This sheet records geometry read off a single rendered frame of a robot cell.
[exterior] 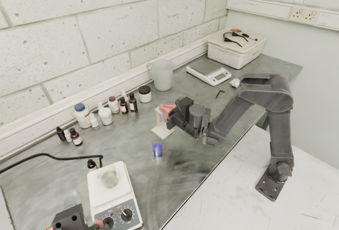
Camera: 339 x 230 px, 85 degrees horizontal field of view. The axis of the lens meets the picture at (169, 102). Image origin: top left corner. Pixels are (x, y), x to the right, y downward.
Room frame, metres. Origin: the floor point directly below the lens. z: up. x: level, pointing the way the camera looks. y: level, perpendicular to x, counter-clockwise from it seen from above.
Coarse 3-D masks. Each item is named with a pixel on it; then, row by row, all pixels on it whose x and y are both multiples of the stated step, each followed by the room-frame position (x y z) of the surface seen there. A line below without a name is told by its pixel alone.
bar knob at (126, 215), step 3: (126, 210) 0.22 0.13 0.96; (129, 210) 0.22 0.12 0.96; (123, 213) 0.21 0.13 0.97; (126, 213) 0.21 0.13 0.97; (129, 213) 0.21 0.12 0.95; (123, 216) 0.20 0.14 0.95; (126, 216) 0.20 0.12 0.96; (129, 216) 0.20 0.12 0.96; (123, 219) 0.20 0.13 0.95; (126, 219) 0.20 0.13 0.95; (129, 219) 0.19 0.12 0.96
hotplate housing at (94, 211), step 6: (126, 168) 0.35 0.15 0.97; (132, 192) 0.27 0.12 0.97; (120, 198) 0.25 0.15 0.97; (126, 198) 0.25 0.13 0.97; (108, 204) 0.23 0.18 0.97; (114, 204) 0.23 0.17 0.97; (96, 210) 0.21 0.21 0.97; (102, 210) 0.21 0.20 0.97; (138, 210) 0.22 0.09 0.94; (132, 228) 0.18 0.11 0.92
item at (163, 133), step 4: (156, 108) 0.60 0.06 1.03; (156, 112) 0.60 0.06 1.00; (160, 112) 0.57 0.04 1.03; (160, 124) 0.62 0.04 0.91; (164, 124) 0.62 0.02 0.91; (156, 128) 0.59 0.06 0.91; (160, 128) 0.59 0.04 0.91; (164, 128) 0.59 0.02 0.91; (156, 132) 0.57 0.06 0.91; (160, 132) 0.57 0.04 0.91; (164, 132) 0.57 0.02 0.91; (168, 132) 0.57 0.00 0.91; (172, 132) 0.57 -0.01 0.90; (160, 136) 0.54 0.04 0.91; (164, 136) 0.54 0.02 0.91
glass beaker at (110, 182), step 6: (108, 162) 0.32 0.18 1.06; (102, 168) 0.30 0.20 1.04; (108, 168) 0.31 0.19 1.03; (114, 168) 0.31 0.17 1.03; (96, 174) 0.28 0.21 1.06; (102, 174) 0.30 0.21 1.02; (114, 174) 0.28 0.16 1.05; (102, 180) 0.27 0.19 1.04; (108, 180) 0.27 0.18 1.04; (114, 180) 0.28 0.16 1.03; (108, 186) 0.27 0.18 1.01; (114, 186) 0.27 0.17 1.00
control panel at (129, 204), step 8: (128, 200) 0.24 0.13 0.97; (112, 208) 0.22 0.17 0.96; (120, 208) 0.22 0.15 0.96; (128, 208) 0.22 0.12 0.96; (96, 216) 0.20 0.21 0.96; (104, 216) 0.20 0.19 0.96; (112, 216) 0.20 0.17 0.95; (120, 216) 0.20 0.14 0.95; (136, 216) 0.21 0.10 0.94; (120, 224) 0.19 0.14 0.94; (128, 224) 0.19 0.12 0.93; (136, 224) 0.19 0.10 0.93
